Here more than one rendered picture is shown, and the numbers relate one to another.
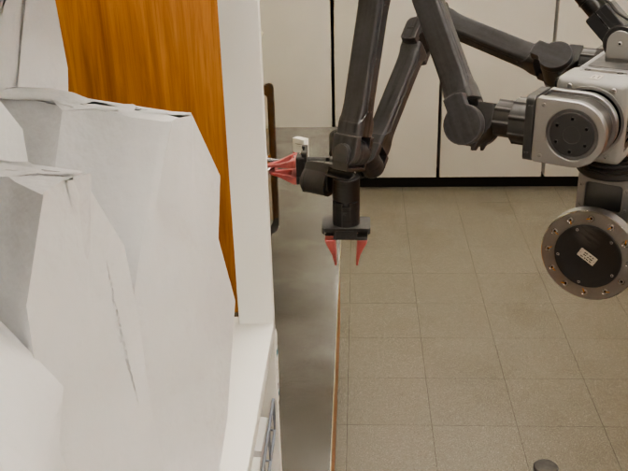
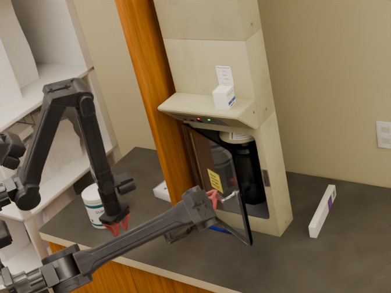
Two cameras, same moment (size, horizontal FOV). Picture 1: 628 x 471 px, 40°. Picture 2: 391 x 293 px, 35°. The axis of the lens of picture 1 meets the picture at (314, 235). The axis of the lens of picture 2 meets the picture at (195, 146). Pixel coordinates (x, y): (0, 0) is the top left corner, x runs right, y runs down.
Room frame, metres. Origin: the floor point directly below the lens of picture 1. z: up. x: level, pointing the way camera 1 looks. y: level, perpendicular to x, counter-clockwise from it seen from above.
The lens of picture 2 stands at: (3.08, -1.34, 2.40)
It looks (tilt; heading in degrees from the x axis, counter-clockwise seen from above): 29 degrees down; 127
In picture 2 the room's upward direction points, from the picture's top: 14 degrees counter-clockwise
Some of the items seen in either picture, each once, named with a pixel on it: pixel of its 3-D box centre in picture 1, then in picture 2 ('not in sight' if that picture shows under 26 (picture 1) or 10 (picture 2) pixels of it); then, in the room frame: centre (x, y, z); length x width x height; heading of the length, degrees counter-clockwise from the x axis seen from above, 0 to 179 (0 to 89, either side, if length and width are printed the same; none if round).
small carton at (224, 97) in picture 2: not in sight; (224, 97); (2.10, 0.17, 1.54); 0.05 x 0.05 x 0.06; 2
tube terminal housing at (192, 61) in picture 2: not in sight; (241, 124); (2.03, 0.36, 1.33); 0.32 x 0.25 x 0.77; 177
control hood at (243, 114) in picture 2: not in sight; (208, 116); (2.02, 0.18, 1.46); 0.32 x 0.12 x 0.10; 177
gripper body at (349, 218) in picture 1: (346, 214); (112, 207); (1.71, -0.07, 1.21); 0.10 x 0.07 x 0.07; 86
